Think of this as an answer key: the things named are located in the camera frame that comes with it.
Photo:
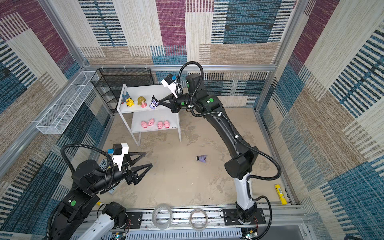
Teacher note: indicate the colourful children's book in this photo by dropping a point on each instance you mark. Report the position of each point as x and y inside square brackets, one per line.
[104, 164]

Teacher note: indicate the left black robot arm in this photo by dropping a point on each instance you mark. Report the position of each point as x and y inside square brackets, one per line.
[89, 182]

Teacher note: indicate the clear tape roll right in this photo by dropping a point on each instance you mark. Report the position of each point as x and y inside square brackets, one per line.
[198, 220]

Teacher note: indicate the olive green figure toy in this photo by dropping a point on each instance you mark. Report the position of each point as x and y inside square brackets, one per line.
[142, 102]

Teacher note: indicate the white wire mesh basket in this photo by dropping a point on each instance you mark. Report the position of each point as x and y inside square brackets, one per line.
[62, 112]

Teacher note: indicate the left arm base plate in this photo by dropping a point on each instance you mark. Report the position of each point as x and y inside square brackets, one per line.
[133, 220]

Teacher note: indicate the purple figure toy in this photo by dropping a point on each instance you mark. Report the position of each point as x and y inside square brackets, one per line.
[202, 158]

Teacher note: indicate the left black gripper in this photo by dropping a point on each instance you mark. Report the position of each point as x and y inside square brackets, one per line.
[131, 176]

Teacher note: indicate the white two-tier shelf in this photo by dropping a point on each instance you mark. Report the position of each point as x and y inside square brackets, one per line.
[133, 116]

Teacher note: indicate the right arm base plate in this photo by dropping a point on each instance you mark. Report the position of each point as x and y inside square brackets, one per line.
[231, 217]

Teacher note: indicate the yellow glue tube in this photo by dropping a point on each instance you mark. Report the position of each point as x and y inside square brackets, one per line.
[281, 195]

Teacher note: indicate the pink pig toy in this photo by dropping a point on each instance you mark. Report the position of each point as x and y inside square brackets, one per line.
[167, 124]
[160, 125]
[144, 124]
[151, 122]

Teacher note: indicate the clear tape roll left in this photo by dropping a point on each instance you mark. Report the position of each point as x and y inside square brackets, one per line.
[162, 216]

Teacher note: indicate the clear tape roll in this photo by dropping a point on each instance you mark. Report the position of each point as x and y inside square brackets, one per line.
[198, 220]
[162, 216]

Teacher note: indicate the yellow blue pokemon toy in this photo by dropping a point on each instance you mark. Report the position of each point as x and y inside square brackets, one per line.
[127, 99]

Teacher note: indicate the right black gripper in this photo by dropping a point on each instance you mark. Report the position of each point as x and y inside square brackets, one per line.
[173, 105]

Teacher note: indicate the black purple bat toy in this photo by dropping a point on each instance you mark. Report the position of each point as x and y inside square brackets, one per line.
[154, 103]

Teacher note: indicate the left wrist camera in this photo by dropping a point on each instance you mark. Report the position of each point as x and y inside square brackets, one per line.
[118, 151]

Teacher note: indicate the black wire mesh rack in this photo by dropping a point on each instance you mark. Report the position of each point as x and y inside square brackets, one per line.
[109, 82]

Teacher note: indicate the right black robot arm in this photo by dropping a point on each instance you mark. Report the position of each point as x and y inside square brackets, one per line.
[188, 92]

